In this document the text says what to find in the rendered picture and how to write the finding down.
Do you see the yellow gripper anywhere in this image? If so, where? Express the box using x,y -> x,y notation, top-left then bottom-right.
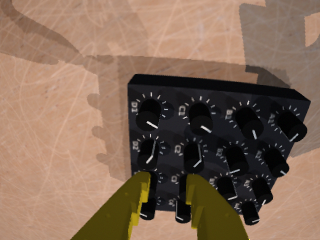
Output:
70,171 -> 249,240

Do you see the black knob box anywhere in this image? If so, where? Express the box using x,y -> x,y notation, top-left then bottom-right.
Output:
127,74 -> 311,226

